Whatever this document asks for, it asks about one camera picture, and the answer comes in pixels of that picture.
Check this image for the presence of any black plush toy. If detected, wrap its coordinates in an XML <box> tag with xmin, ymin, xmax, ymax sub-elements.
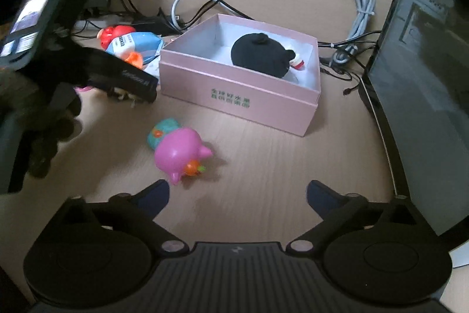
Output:
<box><xmin>231</xmin><ymin>33</ymin><xmax>297</xmax><ymax>79</ymax></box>

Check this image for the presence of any wooden desktop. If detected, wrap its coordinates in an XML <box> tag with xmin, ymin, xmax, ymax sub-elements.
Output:
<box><xmin>22</xmin><ymin>0</ymin><xmax>469</xmax><ymax>262</ymax></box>

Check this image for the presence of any black power adapter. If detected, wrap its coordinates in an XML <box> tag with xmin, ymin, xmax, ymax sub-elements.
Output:
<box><xmin>132</xmin><ymin>9</ymin><xmax>180</xmax><ymax>35</ymax></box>

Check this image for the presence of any white blue toy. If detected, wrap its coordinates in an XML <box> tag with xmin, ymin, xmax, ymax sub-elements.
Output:
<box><xmin>106</xmin><ymin>32</ymin><xmax>164</xmax><ymax>64</ymax></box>

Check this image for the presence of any pink pig toy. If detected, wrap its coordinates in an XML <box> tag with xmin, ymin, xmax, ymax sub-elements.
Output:
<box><xmin>154</xmin><ymin>127</ymin><xmax>215</xmax><ymax>186</ymax></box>

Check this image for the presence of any person's left hand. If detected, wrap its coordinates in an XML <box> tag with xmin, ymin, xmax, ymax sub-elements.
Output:
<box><xmin>0</xmin><ymin>67</ymin><xmax>83</xmax><ymax>179</ymax></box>

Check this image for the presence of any pink cardboard box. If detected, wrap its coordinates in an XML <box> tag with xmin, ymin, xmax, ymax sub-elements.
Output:
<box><xmin>158</xmin><ymin>14</ymin><xmax>322</xmax><ymax>138</ymax></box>

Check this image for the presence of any thin white cable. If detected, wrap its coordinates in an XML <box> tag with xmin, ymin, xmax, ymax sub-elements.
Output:
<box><xmin>171</xmin><ymin>0</ymin><xmax>220</xmax><ymax>32</ymax></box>

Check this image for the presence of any red rubber toy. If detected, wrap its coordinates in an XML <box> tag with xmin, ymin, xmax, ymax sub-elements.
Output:
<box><xmin>97</xmin><ymin>26</ymin><xmax>137</xmax><ymax>50</ymax></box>

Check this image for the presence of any black computer case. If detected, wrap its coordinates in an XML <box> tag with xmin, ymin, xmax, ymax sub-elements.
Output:
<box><xmin>359</xmin><ymin>0</ymin><xmax>469</xmax><ymax>236</ymax></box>

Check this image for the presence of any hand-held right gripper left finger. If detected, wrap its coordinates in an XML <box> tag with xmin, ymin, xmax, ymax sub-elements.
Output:
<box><xmin>63</xmin><ymin>180</ymin><xmax>187</xmax><ymax>255</ymax></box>

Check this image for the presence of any black cable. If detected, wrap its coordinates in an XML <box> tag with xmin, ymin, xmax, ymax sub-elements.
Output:
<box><xmin>317</xmin><ymin>31</ymin><xmax>382</xmax><ymax>95</ymax></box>
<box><xmin>128</xmin><ymin>0</ymin><xmax>257</xmax><ymax>22</ymax></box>

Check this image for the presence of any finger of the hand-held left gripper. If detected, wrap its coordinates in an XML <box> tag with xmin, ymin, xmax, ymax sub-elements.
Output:
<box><xmin>75</xmin><ymin>47</ymin><xmax>159</xmax><ymax>105</ymax></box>

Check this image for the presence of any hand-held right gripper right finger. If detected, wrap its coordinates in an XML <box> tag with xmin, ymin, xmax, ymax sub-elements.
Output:
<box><xmin>288</xmin><ymin>180</ymin><xmax>415</xmax><ymax>255</ymax></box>

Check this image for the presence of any small white red toy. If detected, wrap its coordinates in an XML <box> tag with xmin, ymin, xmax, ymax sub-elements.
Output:
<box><xmin>289</xmin><ymin>50</ymin><xmax>306</xmax><ymax>71</ymax></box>

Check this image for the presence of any teal rubber toy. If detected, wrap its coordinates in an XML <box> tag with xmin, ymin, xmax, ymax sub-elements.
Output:
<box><xmin>147</xmin><ymin>118</ymin><xmax>181</xmax><ymax>151</ymax></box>

